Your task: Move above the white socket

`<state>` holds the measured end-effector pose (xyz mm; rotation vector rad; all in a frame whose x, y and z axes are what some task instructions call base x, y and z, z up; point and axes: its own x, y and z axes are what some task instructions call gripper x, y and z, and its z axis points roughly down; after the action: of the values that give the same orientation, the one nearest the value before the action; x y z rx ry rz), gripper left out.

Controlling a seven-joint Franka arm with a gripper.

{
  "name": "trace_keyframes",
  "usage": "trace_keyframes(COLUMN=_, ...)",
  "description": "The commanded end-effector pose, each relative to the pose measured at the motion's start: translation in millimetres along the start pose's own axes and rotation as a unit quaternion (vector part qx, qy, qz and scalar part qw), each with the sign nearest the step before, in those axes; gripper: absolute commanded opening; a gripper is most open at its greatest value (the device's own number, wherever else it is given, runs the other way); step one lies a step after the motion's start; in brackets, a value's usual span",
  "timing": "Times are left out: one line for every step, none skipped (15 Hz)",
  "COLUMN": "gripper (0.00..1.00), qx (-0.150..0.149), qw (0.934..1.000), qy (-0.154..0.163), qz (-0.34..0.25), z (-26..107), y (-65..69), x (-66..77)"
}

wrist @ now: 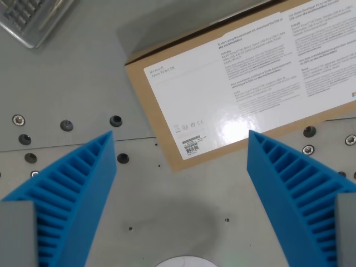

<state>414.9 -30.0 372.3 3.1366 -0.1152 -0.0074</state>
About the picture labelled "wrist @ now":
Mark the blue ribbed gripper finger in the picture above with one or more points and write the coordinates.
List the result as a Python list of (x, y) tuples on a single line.
[(281, 178), (83, 178)]

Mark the silver hex screw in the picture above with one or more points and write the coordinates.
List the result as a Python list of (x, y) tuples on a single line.
[(18, 120), (350, 139), (34, 174), (308, 150)]

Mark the dark recessed screw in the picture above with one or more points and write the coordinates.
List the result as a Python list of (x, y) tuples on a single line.
[(309, 131)]

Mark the cardboard box with white label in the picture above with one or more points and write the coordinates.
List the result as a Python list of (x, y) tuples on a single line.
[(194, 91)]

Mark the white round disc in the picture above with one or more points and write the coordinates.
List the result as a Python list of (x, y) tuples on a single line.
[(189, 262)]

